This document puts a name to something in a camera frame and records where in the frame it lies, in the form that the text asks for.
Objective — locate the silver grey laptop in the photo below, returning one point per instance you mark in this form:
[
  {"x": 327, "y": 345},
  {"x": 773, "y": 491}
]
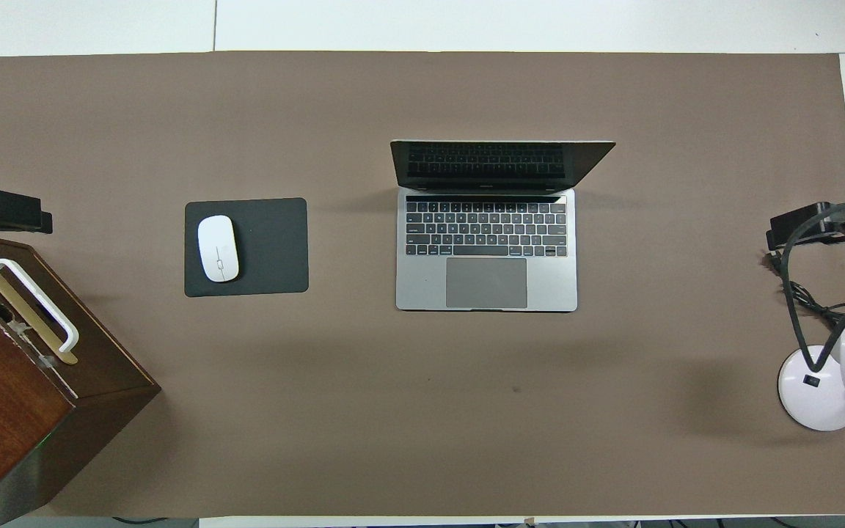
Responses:
[{"x": 486, "y": 282}]

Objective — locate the white desk lamp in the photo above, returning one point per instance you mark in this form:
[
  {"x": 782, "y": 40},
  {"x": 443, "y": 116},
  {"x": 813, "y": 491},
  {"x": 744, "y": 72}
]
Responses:
[{"x": 811, "y": 403}]

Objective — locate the white computer mouse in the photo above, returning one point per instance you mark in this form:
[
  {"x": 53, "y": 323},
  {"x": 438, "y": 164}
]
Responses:
[{"x": 218, "y": 249}]

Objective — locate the black mouse pad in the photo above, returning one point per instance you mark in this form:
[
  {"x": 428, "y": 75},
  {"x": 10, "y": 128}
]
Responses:
[{"x": 276, "y": 249}]

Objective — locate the brown paper table mat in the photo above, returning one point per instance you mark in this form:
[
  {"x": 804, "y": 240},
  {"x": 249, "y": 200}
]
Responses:
[{"x": 422, "y": 411}]

